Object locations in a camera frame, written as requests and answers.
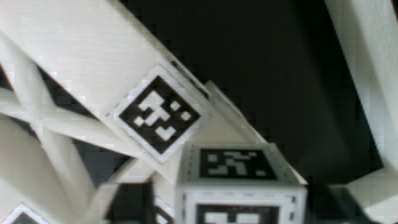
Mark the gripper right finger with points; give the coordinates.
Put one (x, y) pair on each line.
(351, 214)

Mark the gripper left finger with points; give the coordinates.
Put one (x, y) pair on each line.
(95, 214)

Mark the white chair back frame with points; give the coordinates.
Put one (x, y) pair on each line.
(106, 110)

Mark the white marker cube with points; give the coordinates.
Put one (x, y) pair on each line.
(239, 188)

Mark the white right side wall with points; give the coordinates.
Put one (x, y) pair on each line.
(365, 19)

